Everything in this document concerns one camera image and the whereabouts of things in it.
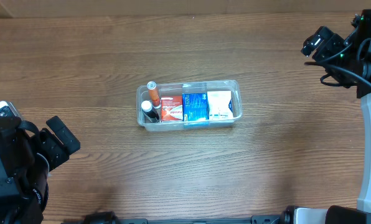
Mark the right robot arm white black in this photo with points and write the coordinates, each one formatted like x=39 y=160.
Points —
x=348 y=62

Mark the white medicine box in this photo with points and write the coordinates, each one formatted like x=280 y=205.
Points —
x=220 y=105

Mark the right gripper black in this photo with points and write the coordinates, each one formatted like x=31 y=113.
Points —
x=325 y=45

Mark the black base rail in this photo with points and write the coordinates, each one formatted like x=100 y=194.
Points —
x=204 y=220

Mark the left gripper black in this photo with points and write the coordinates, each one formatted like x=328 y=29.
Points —
x=55 y=144

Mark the clear plastic container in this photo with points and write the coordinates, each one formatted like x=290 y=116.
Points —
x=178 y=89

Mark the black vial white cap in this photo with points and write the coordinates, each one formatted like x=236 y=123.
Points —
x=150 y=112

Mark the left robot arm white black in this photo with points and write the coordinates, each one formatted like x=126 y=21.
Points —
x=27 y=155

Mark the orange vial white cap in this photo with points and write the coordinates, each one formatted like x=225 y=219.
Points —
x=154 y=94

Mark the red medicine box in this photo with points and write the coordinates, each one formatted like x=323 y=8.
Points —
x=171 y=108

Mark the blue medicine box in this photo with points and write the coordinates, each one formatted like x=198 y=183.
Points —
x=195 y=107

